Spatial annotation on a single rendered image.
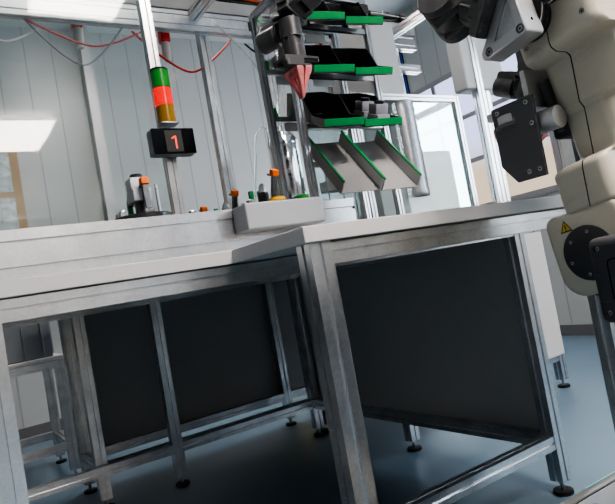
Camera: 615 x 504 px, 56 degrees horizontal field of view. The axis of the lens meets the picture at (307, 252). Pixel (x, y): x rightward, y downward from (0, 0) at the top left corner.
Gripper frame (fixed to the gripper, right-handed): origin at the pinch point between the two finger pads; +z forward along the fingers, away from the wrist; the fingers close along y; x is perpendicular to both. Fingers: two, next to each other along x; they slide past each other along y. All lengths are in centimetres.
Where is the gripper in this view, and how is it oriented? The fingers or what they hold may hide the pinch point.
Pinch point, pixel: (301, 95)
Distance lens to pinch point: 153.1
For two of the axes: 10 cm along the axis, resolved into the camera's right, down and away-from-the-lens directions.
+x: 5.3, -1.2, -8.4
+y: -8.3, 1.3, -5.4
